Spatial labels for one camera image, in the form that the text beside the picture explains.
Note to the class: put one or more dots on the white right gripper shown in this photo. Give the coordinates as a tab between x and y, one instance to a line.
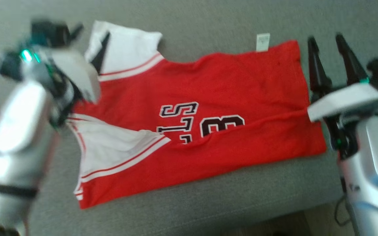
340	100

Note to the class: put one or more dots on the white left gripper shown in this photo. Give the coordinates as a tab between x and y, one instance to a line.
77	72

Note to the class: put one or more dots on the red white basketball jersey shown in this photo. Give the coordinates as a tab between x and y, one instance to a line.
225	82

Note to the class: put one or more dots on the grey sofa seat cushion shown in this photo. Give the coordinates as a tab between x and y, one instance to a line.
208	19

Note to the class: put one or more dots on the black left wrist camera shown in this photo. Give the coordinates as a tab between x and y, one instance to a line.
49	32

